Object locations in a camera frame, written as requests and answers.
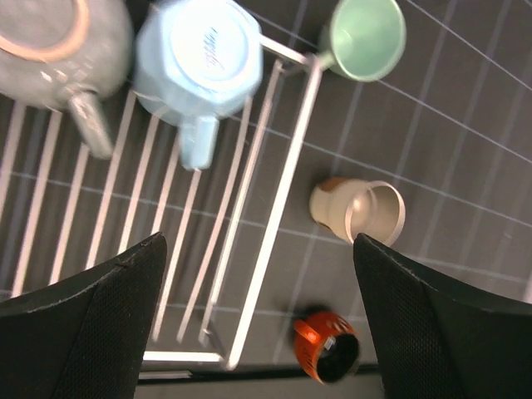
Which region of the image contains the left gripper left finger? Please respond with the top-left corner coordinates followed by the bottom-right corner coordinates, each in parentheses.
top-left (1, 233), bottom-right (167, 398)

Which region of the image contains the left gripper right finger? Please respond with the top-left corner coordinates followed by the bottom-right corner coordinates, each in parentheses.
top-left (353, 234), bottom-right (531, 398)

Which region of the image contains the orange black ceramic cup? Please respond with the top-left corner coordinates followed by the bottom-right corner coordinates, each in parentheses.
top-left (293, 311), bottom-right (360, 384)

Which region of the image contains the grey ceramic mug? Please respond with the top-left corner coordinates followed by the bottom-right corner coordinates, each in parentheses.
top-left (1, 0), bottom-right (134, 160)

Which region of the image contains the light blue tall mug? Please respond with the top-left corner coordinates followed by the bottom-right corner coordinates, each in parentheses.
top-left (133, 0), bottom-right (263, 170)

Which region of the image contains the mint green cup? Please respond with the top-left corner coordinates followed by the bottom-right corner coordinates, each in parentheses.
top-left (318, 0), bottom-right (406, 82)

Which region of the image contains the steel tumbler cup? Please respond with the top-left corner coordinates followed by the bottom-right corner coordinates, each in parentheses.
top-left (308, 177), bottom-right (406, 246)

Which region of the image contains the black grid mat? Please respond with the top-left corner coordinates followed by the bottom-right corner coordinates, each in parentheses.
top-left (0, 0), bottom-right (532, 371)

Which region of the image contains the metal wire dish rack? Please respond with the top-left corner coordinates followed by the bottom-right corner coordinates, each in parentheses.
top-left (1, 38), bottom-right (323, 370)

